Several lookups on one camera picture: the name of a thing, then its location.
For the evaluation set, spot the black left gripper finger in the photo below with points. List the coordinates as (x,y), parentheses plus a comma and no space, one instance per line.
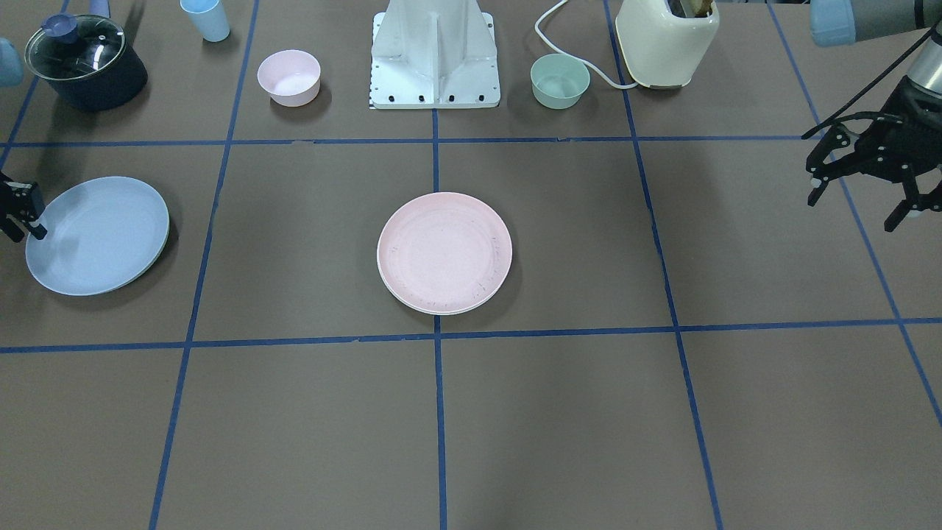
(822,172)
(914,202)

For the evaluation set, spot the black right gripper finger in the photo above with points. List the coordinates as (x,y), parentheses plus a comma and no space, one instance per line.
(13,202)
(31,206)

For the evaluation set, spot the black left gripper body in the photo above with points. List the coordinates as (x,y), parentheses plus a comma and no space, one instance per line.
(841,150)

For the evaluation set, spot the blue plate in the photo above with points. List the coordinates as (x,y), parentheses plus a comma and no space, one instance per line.
(100,235)

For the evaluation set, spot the pink plate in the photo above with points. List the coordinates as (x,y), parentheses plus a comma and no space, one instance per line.
(446,223)

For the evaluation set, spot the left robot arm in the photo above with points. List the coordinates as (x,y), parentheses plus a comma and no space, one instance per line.
(847,22)

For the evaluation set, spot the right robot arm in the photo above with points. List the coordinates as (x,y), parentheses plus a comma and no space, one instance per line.
(12,73)

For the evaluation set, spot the dark blue pot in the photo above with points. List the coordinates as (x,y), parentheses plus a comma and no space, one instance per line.
(88,59)

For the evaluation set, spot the toast slice in toaster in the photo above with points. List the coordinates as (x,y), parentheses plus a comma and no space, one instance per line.
(692,9)

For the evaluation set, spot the light blue cup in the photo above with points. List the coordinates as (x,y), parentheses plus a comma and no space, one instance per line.
(209,18)

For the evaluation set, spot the green bowl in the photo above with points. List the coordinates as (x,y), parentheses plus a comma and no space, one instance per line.
(558,81)

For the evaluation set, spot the pink bowl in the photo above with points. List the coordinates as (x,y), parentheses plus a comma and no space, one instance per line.
(291,77)

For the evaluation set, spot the cream plate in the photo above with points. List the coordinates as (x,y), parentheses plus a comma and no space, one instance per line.
(442,284)

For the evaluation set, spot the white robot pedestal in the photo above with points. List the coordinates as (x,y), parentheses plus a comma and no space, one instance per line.
(433,55)

